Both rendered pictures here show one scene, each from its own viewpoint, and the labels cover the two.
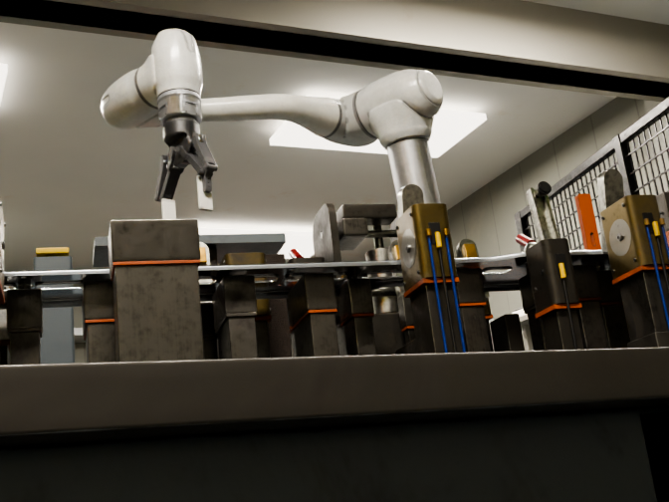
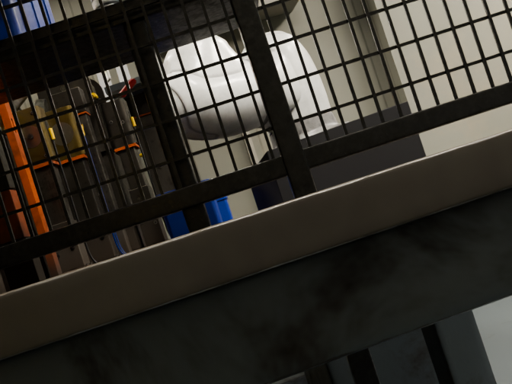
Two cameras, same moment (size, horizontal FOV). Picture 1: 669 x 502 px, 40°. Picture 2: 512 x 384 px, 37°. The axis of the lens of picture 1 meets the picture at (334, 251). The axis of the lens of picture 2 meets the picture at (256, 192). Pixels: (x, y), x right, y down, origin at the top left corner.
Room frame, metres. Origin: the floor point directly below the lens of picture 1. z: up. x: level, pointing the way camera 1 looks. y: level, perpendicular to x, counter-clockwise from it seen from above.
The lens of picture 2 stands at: (2.63, -1.80, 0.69)
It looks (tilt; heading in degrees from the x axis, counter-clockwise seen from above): 2 degrees up; 106
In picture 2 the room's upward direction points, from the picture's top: 18 degrees counter-clockwise
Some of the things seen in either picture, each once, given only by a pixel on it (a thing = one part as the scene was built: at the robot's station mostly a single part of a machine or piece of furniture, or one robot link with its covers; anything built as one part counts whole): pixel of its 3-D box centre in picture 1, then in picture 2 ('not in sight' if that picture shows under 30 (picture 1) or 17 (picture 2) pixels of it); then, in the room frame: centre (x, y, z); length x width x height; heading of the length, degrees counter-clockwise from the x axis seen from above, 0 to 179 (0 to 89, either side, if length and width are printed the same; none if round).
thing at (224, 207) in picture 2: not in sight; (215, 215); (1.87, 0.30, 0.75); 0.11 x 0.10 x 0.09; 107
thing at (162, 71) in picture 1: (172, 68); not in sight; (1.77, 0.30, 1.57); 0.13 x 0.11 x 0.16; 50
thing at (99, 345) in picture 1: (102, 381); not in sight; (1.39, 0.37, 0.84); 0.12 x 0.05 x 0.29; 17
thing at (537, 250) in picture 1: (566, 333); not in sight; (1.42, -0.34, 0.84); 0.10 x 0.05 x 0.29; 17
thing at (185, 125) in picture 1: (182, 143); not in sight; (1.76, 0.29, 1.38); 0.08 x 0.07 x 0.09; 42
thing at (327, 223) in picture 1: (377, 331); (95, 168); (1.74, -0.06, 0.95); 0.18 x 0.13 x 0.49; 107
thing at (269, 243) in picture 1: (188, 250); (139, 94); (1.76, 0.29, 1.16); 0.37 x 0.14 x 0.02; 107
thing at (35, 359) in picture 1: (26, 386); not in sight; (1.36, 0.48, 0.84); 0.05 x 0.05 x 0.29; 17
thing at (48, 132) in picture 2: not in sight; (57, 192); (1.82, -0.42, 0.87); 0.10 x 0.07 x 0.35; 17
